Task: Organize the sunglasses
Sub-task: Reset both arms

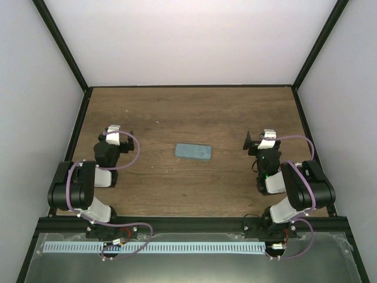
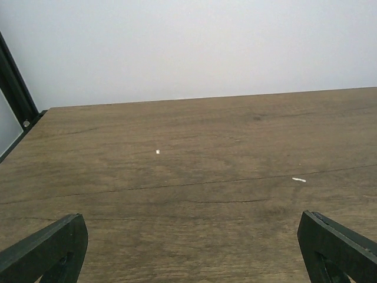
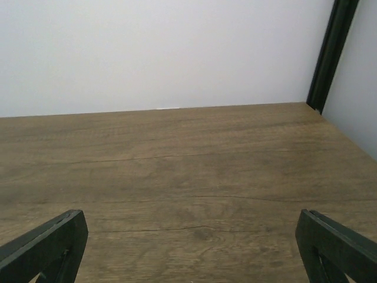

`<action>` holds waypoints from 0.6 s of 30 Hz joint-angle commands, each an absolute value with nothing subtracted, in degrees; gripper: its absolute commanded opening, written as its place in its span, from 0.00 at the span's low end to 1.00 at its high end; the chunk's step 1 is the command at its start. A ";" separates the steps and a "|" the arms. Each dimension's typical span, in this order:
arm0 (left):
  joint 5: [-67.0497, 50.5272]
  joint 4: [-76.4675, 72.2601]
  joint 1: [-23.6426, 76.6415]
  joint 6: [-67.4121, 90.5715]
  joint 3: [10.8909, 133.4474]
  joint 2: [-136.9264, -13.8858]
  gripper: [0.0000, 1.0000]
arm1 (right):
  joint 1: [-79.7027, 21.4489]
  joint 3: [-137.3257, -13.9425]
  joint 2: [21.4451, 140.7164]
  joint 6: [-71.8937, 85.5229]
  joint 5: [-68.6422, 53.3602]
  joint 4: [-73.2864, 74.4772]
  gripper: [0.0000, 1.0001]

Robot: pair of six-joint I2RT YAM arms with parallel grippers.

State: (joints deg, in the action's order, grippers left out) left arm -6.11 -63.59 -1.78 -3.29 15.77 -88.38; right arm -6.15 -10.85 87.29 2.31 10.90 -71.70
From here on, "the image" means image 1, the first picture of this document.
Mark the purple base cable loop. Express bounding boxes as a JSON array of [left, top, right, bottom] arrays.
[[100, 223, 154, 262]]

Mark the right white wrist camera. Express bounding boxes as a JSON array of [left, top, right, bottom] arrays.
[[257, 129, 277, 150]]

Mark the teal glasses case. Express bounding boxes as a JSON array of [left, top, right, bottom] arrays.
[[174, 143, 212, 162]]

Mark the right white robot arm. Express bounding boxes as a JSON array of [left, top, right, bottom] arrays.
[[243, 129, 336, 238]]

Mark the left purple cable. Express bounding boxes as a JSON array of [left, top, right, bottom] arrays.
[[67, 129, 154, 231]]

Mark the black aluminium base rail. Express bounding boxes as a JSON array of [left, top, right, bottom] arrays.
[[38, 216, 348, 238]]

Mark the black enclosure frame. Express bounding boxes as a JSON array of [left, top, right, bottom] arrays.
[[33, 0, 369, 282]]

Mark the light blue slotted cable duct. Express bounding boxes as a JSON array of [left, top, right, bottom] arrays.
[[42, 241, 266, 255]]

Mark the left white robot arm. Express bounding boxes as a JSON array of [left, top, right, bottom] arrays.
[[47, 132, 134, 238]]

